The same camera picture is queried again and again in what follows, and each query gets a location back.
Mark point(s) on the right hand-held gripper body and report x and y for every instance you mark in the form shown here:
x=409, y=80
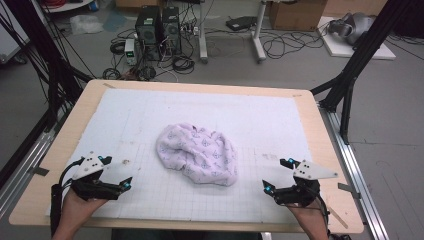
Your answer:
x=311, y=171

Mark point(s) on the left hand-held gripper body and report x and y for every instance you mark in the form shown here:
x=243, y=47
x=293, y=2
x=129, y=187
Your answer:
x=87, y=166

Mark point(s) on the pink printed towel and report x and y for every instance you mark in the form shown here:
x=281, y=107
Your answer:
x=196, y=153

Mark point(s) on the person's right hand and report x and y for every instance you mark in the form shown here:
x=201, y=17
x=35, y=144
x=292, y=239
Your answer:
x=308, y=216

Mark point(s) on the person's left hand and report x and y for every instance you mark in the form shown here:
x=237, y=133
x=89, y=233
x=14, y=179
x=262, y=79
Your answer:
x=78, y=211

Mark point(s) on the black tape piece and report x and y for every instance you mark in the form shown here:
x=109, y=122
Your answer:
x=39, y=171
x=348, y=189

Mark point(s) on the thin wooden strip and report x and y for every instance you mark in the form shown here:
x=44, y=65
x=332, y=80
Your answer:
x=337, y=216

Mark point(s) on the white grid mat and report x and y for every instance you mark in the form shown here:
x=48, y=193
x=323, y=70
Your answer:
x=216, y=106

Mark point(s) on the white power supply unit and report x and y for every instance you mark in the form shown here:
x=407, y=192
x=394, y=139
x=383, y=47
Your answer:
x=130, y=51

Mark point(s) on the white floor board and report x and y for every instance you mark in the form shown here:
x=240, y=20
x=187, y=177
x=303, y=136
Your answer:
x=343, y=50

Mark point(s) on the white desk leg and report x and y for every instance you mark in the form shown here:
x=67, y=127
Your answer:
x=258, y=33
x=202, y=33

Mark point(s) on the large black computer tower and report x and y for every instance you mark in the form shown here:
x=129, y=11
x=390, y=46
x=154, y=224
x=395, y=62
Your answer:
x=148, y=31

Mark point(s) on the clear plastic bag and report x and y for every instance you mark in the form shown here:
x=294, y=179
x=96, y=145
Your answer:
x=86, y=24

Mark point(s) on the slim black computer tower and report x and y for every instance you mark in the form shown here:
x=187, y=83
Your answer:
x=171, y=30

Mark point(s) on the white cabinet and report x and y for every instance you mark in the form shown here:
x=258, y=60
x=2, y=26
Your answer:
x=11, y=40

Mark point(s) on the black flat device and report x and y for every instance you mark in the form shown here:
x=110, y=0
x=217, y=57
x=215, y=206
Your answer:
x=240, y=23

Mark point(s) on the brown cardboard box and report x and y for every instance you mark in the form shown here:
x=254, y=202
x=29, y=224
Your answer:
x=296, y=15

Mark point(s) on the grey headset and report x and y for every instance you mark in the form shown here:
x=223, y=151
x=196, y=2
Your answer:
x=355, y=26

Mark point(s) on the white round table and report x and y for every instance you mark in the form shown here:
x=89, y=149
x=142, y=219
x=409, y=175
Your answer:
x=68, y=5

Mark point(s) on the aluminium rail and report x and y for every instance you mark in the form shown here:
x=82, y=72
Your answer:
x=25, y=166
x=356, y=173

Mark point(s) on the black frame stand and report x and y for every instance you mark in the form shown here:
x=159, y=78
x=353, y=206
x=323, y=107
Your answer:
x=353, y=66
x=50, y=66

